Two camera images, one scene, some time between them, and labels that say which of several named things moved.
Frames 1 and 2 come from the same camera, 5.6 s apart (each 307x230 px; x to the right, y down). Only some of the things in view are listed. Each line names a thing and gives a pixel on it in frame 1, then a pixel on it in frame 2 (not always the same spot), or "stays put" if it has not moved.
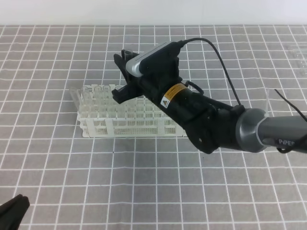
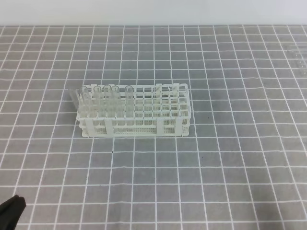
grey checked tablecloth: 72,182 stays put
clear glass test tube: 128,53 → 129,106
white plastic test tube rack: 100,115 stays put
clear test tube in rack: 85,101 stays put
